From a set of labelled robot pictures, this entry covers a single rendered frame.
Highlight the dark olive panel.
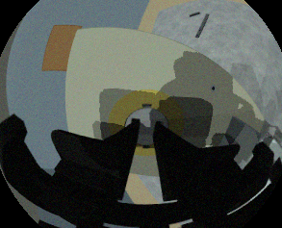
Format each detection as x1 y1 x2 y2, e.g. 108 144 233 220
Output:
65 27 265 148

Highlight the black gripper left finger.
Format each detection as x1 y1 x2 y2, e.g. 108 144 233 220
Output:
51 118 140 200

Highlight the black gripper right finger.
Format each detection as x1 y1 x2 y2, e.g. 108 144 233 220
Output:
153 121 241 202

